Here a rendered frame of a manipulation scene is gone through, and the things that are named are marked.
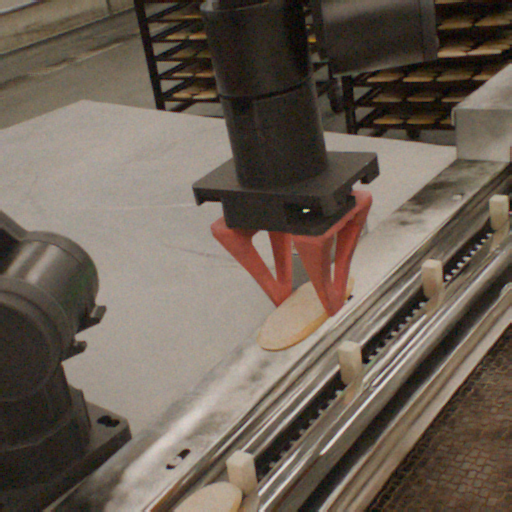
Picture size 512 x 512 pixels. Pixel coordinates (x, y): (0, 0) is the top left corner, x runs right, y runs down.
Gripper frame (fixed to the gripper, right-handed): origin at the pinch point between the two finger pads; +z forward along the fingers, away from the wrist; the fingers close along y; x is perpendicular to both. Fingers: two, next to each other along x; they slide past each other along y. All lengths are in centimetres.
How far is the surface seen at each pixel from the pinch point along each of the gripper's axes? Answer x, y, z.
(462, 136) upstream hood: -44.2, 8.6, 6.3
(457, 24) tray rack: -221, 89, 42
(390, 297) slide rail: -16.4, 3.6, 9.7
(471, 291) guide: -17.9, -2.9, 9.0
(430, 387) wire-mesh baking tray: 0.2, -8.1, 5.1
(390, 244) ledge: -23.4, 6.9, 8.5
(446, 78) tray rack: -218, 92, 57
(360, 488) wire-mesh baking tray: 9.5, -8.0, 5.6
